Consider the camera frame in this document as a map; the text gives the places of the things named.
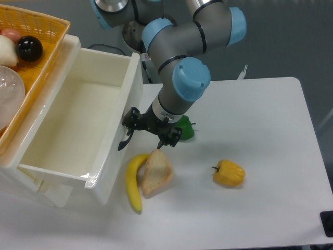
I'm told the black cable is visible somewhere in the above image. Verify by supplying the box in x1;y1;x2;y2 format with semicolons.
86;43;126;56

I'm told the yellow woven basket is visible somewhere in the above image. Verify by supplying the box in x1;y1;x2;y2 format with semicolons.
1;4;70;152

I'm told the green bell pepper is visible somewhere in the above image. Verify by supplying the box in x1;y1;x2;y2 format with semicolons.
176;115;196;141

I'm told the bread slice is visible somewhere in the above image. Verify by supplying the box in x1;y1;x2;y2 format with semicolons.
142;149;174;196

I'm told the white table clamp bracket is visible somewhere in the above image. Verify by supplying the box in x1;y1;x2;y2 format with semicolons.
237;65;248;80

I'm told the red apple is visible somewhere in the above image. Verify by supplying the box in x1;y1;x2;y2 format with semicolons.
1;28;22;43

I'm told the yellow banana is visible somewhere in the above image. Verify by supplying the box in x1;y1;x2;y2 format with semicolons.
125;154;149;214

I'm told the black corner object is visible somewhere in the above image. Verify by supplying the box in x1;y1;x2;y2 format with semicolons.
320;210;333;238

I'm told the white bowl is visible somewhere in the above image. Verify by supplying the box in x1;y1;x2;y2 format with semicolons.
1;66;25;130

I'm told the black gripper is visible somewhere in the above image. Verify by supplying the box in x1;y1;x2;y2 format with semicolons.
122;105;182;149

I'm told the black ball fruit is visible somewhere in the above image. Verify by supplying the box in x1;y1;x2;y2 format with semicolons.
15;35;43;62

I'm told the yellow bell pepper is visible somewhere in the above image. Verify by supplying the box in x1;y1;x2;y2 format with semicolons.
212;159;246;186

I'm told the white drawer cabinet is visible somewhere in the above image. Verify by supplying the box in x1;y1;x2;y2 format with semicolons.
1;35;81;207

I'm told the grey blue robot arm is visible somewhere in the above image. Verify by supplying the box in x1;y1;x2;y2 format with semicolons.
91;1;247;147

